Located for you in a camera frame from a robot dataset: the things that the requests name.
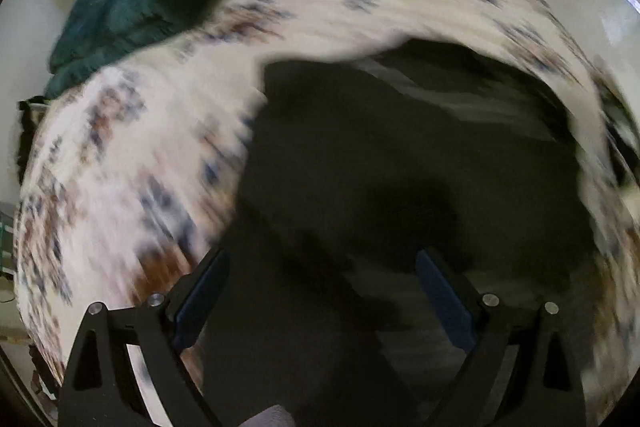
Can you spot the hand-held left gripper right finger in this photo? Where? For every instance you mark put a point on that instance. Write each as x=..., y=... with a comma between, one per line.
x=446, y=302

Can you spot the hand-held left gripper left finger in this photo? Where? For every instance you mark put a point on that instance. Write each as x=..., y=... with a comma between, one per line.
x=196, y=302

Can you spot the dark grey garment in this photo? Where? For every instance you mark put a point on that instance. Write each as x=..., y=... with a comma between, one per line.
x=400, y=227

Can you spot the white patterned bedsheet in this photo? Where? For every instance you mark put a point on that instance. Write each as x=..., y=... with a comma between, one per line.
x=175, y=147

